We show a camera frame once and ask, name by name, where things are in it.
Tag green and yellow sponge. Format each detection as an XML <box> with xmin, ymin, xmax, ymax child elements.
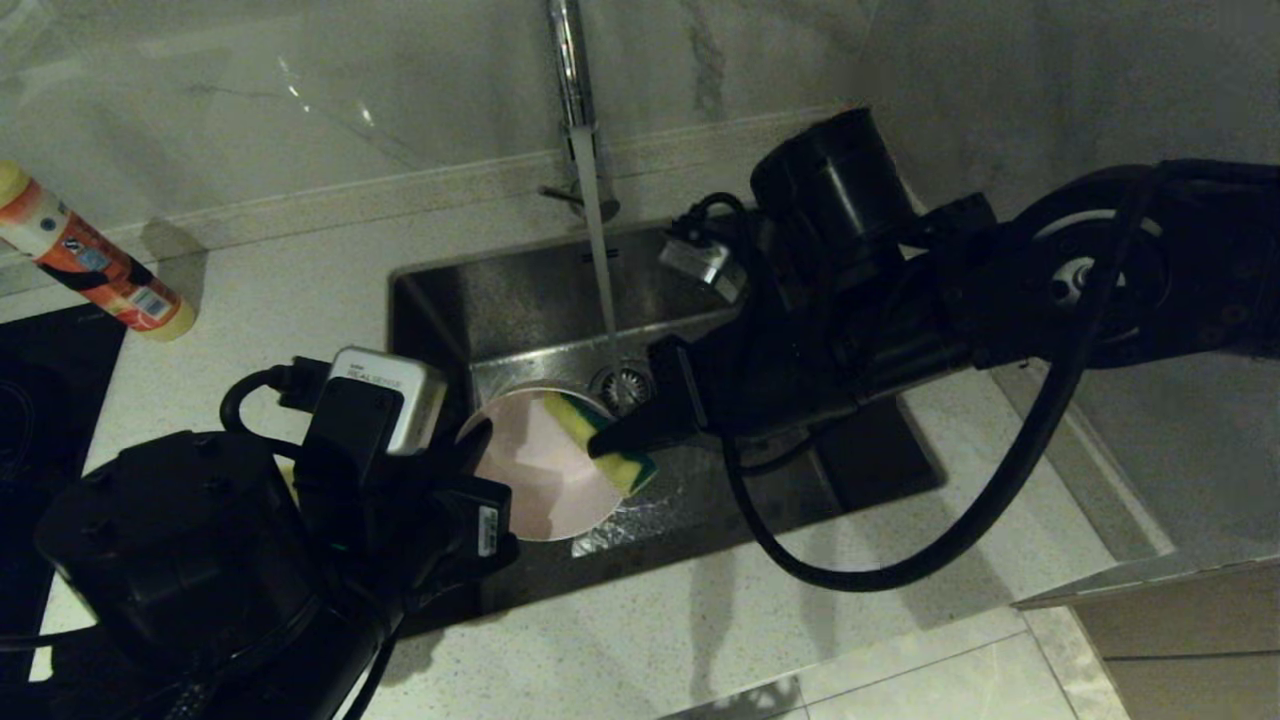
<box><xmin>545</xmin><ymin>392</ymin><xmax>660</xmax><ymax>499</ymax></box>

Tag chrome faucet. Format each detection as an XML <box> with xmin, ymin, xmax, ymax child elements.
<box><xmin>540</xmin><ymin>0</ymin><xmax>621</xmax><ymax>223</ymax></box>

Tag orange label dish soap bottle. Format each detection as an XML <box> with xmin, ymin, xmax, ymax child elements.
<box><xmin>0</xmin><ymin>163</ymin><xmax>199</xmax><ymax>344</ymax></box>

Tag clear running water stream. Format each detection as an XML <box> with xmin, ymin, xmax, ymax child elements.
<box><xmin>570</xmin><ymin>128</ymin><xmax>623</xmax><ymax>366</ymax></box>

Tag black induction cooktop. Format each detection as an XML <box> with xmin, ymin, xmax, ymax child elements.
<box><xmin>0</xmin><ymin>305</ymin><xmax>128</xmax><ymax>651</ymax></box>

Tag round metal drain strainer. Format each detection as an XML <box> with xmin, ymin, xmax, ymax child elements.
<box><xmin>590</xmin><ymin>362</ymin><xmax>657</xmax><ymax>416</ymax></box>

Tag stainless steel sink basin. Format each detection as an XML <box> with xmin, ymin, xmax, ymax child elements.
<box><xmin>386</xmin><ymin>215</ymin><xmax>943</xmax><ymax>638</ymax></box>

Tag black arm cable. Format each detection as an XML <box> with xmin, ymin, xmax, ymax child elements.
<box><xmin>680</xmin><ymin>160</ymin><xmax>1196</xmax><ymax>594</ymax></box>
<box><xmin>219</xmin><ymin>360</ymin><xmax>333</xmax><ymax>463</ymax></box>

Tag pink plastic bowl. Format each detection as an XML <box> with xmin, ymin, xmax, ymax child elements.
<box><xmin>468</xmin><ymin>388</ymin><xmax>643</xmax><ymax>543</ymax></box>

